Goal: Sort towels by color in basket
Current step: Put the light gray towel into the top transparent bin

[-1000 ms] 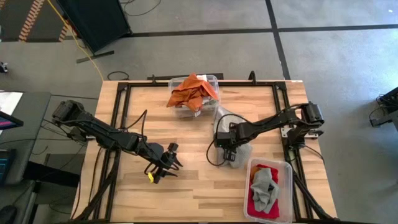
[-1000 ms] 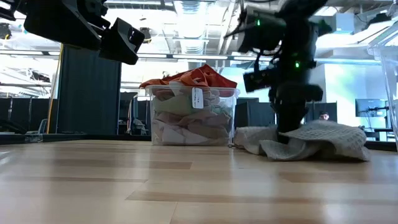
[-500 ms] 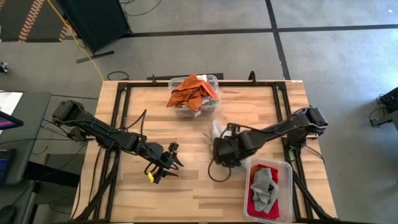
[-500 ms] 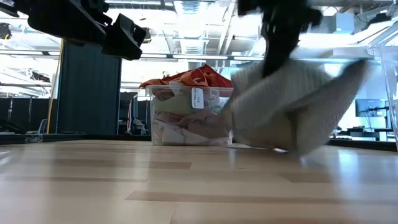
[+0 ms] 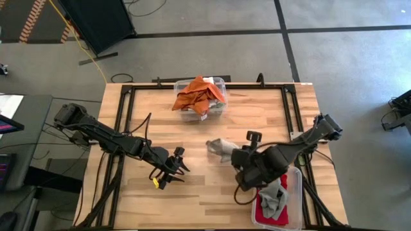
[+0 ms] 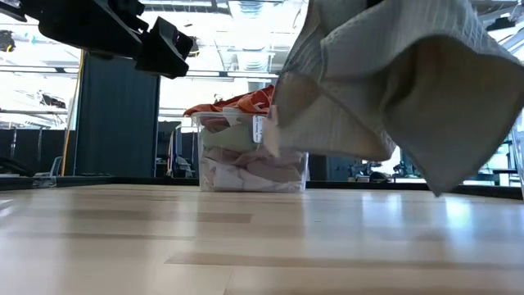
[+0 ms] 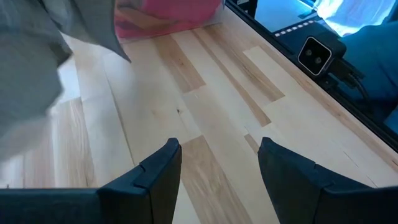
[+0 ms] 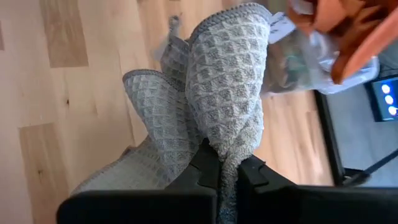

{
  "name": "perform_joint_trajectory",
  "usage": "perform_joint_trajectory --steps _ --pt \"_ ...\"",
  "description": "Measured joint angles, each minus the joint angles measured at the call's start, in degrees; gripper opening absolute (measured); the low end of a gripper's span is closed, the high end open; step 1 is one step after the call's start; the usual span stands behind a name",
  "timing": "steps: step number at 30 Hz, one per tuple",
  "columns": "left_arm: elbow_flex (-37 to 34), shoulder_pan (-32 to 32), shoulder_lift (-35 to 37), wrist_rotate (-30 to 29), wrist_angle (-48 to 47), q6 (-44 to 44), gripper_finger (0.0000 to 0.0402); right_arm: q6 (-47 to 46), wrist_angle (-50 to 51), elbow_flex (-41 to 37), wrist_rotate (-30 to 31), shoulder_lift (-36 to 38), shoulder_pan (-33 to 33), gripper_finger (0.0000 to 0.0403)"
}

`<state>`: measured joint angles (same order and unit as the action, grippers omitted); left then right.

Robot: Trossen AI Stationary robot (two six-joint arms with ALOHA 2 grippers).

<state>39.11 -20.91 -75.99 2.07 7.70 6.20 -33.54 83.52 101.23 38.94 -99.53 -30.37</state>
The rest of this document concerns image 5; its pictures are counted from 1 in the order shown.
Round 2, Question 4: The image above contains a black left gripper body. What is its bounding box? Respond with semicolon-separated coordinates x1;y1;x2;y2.
146;146;180;191

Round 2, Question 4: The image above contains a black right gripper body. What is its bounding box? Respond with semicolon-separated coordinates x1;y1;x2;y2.
230;148;274;193

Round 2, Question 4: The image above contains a grey towel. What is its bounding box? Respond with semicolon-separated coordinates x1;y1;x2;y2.
258;178;290;221

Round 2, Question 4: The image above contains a light beige knit towel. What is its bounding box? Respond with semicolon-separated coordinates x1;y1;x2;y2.
205;138;240;163

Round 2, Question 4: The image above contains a clear plastic bin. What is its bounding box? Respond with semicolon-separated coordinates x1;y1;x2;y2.
173;76;229;123
250;164;304;231

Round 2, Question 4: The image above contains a large red towel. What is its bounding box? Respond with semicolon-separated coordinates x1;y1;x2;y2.
253;173;290;227

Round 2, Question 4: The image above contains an orange towel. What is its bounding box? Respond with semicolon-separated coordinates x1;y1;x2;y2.
171;75;227;117

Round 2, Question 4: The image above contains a grey desk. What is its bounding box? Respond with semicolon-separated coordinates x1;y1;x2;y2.
0;94;54;192

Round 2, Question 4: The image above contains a black partition panel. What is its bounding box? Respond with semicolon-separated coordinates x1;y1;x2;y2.
57;0;137;67

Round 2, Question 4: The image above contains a desk monitor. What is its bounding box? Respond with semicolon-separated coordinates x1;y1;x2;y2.
0;114;25;135

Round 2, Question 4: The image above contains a black floor equipment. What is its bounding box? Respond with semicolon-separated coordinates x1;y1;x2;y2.
381;89;411;132

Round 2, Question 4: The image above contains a dark display panel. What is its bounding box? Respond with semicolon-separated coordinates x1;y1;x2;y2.
0;153;16;191

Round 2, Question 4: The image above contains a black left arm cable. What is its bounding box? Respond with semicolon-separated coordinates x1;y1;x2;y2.
128;112;153;151

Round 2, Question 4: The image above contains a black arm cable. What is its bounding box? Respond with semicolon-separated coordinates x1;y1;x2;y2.
128;112;153;151
233;184;259;206

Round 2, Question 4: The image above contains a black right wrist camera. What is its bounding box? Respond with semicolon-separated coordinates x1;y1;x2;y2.
245;130;263;151

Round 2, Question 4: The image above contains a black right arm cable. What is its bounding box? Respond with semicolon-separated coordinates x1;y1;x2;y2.
233;184;259;206

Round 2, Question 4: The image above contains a black table frame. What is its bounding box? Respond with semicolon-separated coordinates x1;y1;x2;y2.
74;73;349;231

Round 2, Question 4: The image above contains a black floor cable loop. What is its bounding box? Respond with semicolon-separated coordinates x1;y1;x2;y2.
110;73;134;84

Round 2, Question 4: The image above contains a yellow cable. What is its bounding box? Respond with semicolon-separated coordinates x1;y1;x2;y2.
47;0;109;85

